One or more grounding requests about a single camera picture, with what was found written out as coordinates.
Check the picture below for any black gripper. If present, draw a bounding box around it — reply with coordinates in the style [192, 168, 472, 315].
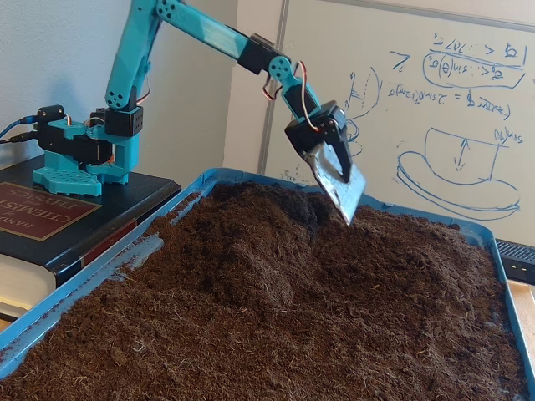
[283, 99, 354, 183]

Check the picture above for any silver foil scoop blade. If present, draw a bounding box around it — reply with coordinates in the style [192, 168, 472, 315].
[303, 141, 368, 226]

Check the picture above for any brown soil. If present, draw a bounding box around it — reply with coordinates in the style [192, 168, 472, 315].
[0, 181, 527, 401]

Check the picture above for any whiteboard with blue drawings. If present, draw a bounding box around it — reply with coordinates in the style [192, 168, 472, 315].
[257, 0, 535, 247]

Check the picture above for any perforated electronics box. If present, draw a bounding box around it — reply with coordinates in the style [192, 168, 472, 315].
[494, 238, 535, 286]

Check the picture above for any black servo controller housing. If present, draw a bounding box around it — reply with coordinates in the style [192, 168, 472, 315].
[36, 104, 66, 126]

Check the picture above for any black chemistry physics handbook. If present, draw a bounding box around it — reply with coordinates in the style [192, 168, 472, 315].
[0, 160, 182, 312]

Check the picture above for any blue plastic tray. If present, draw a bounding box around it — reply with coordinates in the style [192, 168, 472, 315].
[0, 166, 535, 401]

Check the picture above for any black cable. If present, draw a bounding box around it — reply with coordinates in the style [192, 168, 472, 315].
[0, 133, 38, 145]

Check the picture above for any blue cable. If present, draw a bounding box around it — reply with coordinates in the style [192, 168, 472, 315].
[0, 116, 38, 141]

